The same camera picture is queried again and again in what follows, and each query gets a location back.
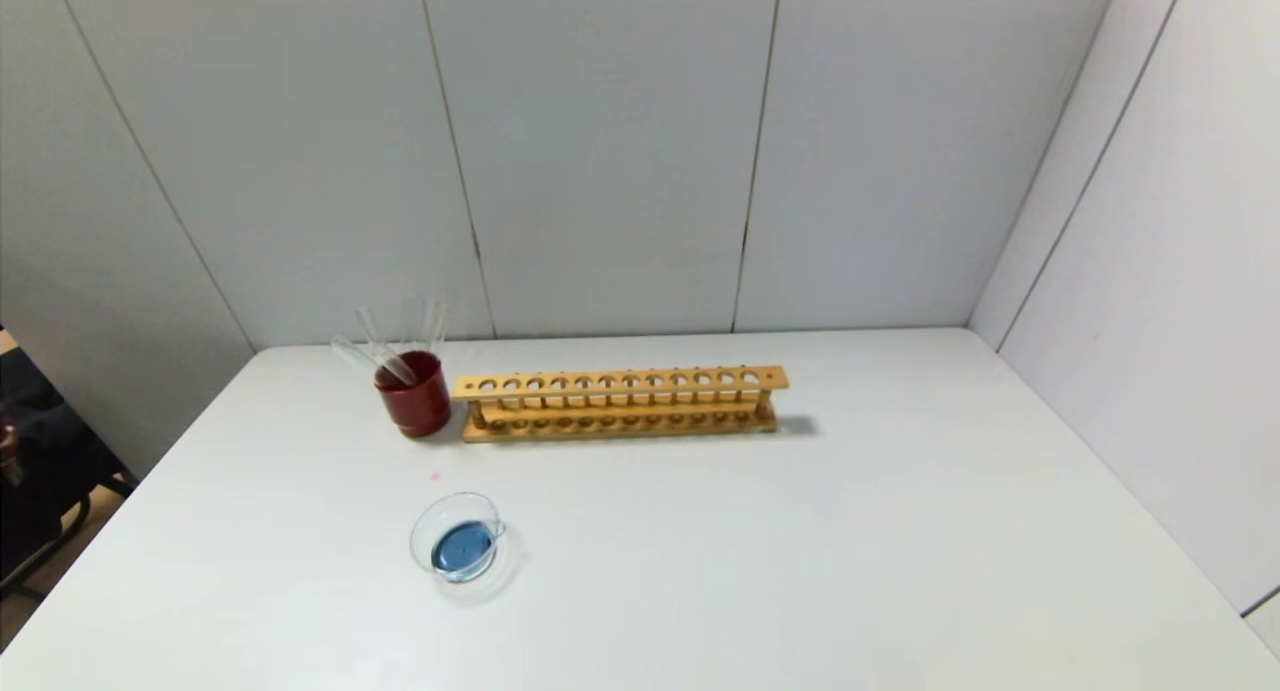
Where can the test tube with red pigment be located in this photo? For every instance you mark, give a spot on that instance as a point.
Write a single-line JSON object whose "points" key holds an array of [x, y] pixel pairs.
{"points": [[375, 334]]}

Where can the test tube with blue pigment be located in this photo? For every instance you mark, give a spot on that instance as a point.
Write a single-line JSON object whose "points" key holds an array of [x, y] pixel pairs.
{"points": [[370, 359]]}

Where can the wooden test tube rack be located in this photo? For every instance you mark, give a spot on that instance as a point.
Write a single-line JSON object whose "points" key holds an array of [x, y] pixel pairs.
{"points": [[650, 381]]}

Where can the empty clear test tube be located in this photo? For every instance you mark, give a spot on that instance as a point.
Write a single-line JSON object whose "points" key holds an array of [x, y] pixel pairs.
{"points": [[415, 321]]}

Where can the dark red cup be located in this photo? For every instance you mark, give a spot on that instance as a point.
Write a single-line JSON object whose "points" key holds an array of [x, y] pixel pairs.
{"points": [[415, 401]]}

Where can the clear glass dish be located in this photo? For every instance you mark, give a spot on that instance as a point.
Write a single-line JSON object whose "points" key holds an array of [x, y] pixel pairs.
{"points": [[465, 551]]}

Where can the bystander dark clothing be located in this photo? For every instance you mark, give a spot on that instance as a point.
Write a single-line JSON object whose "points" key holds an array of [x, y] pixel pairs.
{"points": [[30, 391]]}

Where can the tan wooden board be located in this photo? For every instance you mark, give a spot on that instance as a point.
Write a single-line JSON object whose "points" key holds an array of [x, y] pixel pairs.
{"points": [[8, 343]]}

